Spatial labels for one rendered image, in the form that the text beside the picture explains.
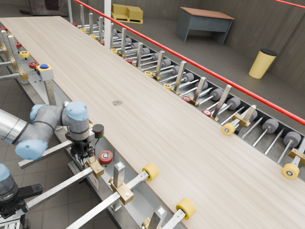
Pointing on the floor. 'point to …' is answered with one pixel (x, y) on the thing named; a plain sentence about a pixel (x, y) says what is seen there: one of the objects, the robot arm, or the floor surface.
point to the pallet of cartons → (127, 13)
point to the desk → (203, 23)
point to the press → (47, 7)
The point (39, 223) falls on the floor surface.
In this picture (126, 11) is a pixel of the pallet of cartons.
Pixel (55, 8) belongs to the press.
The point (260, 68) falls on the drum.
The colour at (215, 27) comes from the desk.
